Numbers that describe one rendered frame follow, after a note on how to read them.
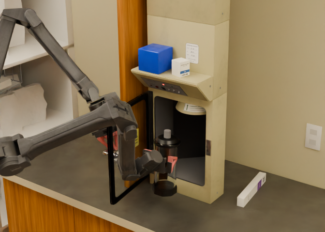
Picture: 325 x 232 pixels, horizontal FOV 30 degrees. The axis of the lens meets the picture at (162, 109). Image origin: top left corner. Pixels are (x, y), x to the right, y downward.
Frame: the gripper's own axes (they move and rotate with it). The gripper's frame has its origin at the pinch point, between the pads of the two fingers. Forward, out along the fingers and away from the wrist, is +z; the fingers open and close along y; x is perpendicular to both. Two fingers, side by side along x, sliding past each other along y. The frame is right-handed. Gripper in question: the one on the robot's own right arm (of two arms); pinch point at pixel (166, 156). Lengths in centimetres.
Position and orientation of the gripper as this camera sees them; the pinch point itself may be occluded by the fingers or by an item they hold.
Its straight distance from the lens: 246.3
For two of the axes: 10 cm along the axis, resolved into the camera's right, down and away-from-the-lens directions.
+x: -0.5, 9.5, 3.1
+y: -8.3, -2.1, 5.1
